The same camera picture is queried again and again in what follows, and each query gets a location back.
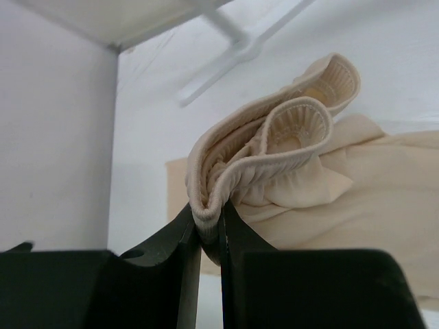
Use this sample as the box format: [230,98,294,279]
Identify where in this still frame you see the beige drawstring trousers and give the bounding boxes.
[167,53,438,309]

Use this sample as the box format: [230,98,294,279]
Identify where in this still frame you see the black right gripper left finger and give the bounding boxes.
[1,206,201,328]

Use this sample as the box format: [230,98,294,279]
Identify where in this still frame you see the white clothes rack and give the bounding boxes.
[178,0,315,107]

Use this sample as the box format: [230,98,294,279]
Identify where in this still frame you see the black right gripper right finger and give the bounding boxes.
[219,203,425,328]

